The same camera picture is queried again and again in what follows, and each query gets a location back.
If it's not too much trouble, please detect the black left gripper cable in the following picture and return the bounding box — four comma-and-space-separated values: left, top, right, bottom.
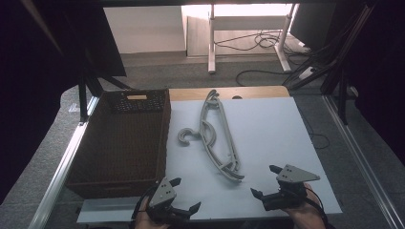
131, 182, 160, 221

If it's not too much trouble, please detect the black floor cable loop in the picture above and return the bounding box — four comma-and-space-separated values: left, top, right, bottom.
235, 69, 290, 88

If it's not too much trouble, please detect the black curtain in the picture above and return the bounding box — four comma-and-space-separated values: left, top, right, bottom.
345, 0, 405, 167
0, 0, 127, 205

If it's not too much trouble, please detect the person's right hand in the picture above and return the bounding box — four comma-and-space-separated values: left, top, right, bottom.
281, 182, 327, 229

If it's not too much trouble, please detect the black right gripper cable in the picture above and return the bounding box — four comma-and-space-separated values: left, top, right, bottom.
304, 185, 330, 229

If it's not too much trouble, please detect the thin black table cable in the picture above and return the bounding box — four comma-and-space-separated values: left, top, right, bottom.
298, 106, 331, 151

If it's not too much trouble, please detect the person's left hand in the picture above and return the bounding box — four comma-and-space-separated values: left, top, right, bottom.
134, 197, 171, 229

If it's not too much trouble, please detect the white cabinet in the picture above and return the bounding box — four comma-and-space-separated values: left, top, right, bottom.
103, 6, 187, 54

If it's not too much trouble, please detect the wooden table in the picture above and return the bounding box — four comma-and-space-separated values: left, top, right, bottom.
168, 85, 290, 102

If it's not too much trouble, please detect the aluminium rail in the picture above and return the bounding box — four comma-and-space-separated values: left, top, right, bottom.
35, 94, 100, 229
322, 94, 405, 229

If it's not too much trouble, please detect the black metal stand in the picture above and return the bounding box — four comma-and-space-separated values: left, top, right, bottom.
319, 4, 377, 126
76, 47, 136, 124

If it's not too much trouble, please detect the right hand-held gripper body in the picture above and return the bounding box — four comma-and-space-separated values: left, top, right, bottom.
262, 164, 321, 212

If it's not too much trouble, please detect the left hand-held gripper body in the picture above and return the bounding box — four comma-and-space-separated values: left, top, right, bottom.
139, 177, 192, 227

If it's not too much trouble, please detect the brown wicker basket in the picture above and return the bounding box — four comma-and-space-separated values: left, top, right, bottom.
66, 89, 172, 200

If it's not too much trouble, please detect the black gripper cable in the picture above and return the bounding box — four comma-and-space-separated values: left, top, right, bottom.
304, 185, 330, 229
131, 182, 160, 221

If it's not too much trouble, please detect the tangle of black desk cables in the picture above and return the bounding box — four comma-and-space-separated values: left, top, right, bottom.
213, 29, 308, 54

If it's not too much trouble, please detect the white work board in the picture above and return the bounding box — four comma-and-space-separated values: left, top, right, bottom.
76, 96, 344, 224

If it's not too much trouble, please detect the white power strip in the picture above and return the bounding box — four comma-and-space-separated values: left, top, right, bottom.
298, 66, 317, 81

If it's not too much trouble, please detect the white desk frame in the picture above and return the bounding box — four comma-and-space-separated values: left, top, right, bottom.
206, 3, 301, 74

